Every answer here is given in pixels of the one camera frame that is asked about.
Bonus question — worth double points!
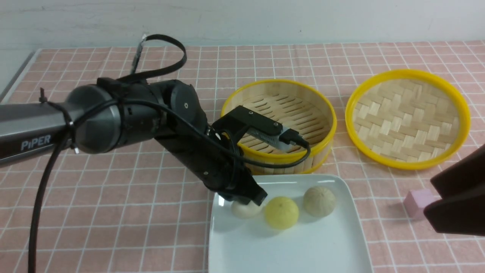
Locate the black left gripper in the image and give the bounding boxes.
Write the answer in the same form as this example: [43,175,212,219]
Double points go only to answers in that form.
[155,129,268,206]

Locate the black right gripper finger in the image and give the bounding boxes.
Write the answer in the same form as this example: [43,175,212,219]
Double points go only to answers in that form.
[423,188,485,236]
[430,145,485,199]

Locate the pale beige steamed bun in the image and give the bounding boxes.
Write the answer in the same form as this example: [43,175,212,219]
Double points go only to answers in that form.
[231,201,262,219]

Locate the yellow steamed bun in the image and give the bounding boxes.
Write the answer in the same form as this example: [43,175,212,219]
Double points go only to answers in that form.
[264,196,299,231]

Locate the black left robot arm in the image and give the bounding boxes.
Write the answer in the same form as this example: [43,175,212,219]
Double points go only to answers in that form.
[0,78,267,205]

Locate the white square plate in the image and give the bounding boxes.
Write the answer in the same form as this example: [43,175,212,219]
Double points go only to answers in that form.
[208,174,374,273]

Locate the pink cube block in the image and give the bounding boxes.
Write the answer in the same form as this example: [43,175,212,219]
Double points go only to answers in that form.
[402,189,441,222]

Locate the woven bamboo steamer lid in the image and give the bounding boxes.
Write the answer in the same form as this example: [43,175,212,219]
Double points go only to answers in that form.
[345,69,471,170]

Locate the bamboo steamer basket yellow rim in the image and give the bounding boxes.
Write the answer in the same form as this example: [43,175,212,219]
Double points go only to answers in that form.
[221,79,337,175]

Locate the pink checkered tablecloth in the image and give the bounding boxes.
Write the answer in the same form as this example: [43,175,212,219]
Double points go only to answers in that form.
[0,41,485,273]

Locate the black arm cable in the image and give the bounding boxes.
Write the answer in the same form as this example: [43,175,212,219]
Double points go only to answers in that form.
[28,34,312,273]

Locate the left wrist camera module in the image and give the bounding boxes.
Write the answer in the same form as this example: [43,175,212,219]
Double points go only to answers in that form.
[212,105,310,152]

